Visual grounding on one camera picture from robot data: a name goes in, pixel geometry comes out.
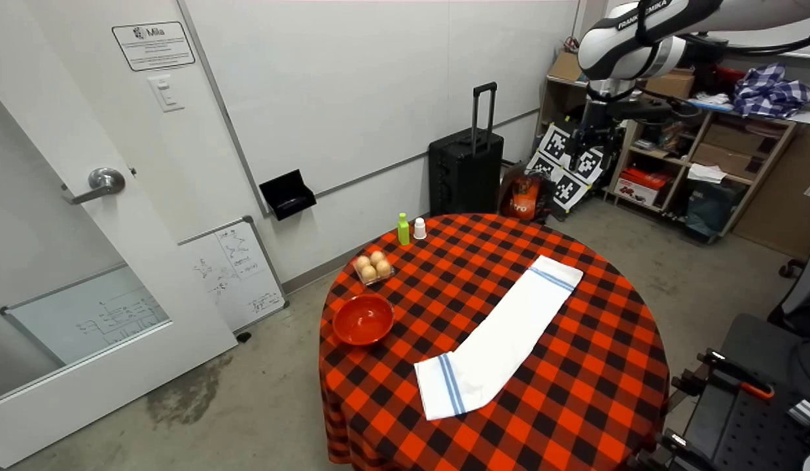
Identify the wall sign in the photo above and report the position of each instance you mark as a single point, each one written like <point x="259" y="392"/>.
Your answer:
<point x="154" y="45"/>

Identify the stack of marker boards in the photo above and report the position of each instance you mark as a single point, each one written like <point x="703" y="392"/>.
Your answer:
<point x="562" y="183"/>

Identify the blue checked cloth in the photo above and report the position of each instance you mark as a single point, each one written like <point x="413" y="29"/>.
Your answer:
<point x="771" y="91"/>

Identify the office chair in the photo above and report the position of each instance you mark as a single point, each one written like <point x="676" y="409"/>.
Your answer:
<point x="804" y="288"/>

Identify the black suitcase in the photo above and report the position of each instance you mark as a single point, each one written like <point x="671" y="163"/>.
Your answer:
<point x="465" y="173"/>

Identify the brown egg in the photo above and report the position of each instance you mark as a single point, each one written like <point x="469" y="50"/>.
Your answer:
<point x="377" y="256"/>
<point x="383" y="267"/>
<point x="369" y="273"/>
<point x="363" y="262"/>

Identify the clear egg tray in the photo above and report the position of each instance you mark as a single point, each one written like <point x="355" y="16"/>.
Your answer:
<point x="373" y="276"/>

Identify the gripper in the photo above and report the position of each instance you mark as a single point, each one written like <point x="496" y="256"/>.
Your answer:
<point x="601" y="118"/>

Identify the small whiteboard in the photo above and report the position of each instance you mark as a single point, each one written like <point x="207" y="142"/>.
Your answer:
<point x="238" y="278"/>

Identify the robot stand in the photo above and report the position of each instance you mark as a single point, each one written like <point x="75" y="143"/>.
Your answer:
<point x="752" y="405"/>

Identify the light switch plate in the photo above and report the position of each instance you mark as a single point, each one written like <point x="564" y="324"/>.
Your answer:
<point x="165" y="92"/>

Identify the orange bag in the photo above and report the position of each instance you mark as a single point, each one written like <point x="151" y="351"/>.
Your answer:
<point x="524" y="196"/>

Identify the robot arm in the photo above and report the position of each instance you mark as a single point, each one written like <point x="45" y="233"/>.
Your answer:
<point x="621" y="46"/>

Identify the red black checked tablecloth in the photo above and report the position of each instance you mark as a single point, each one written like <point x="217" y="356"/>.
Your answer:
<point x="575" y="392"/>

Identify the dark green bin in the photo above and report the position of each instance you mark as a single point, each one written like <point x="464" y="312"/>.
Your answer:
<point x="711" y="210"/>

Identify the small white bottle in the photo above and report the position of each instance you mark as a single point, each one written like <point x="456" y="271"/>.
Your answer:
<point x="419" y="229"/>

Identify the cardboard box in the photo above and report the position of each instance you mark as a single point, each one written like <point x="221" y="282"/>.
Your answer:
<point x="566" y="67"/>
<point x="670" y="84"/>

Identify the wooden shelf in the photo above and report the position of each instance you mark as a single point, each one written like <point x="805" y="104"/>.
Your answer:
<point x="680" y="170"/>

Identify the wall whiteboard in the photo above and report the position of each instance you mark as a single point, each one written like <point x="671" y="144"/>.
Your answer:
<point x="379" y="85"/>

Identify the stack of cardboard boxes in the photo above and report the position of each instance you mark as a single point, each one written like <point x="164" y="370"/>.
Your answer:
<point x="735" y="150"/>

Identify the black wall tray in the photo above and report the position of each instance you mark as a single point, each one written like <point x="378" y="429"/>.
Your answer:
<point x="287" y="195"/>

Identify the red bowl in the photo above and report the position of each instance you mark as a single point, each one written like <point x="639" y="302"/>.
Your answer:
<point x="363" y="319"/>

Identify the white door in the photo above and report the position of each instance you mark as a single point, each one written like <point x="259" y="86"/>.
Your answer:
<point x="65" y="261"/>

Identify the green bottle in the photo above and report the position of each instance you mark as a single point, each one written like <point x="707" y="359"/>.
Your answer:
<point x="403" y="231"/>

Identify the white cloth with blue stripes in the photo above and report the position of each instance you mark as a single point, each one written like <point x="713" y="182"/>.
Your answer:
<point x="500" y="340"/>

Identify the red box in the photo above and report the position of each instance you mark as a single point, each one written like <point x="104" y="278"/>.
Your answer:
<point x="640" y="185"/>

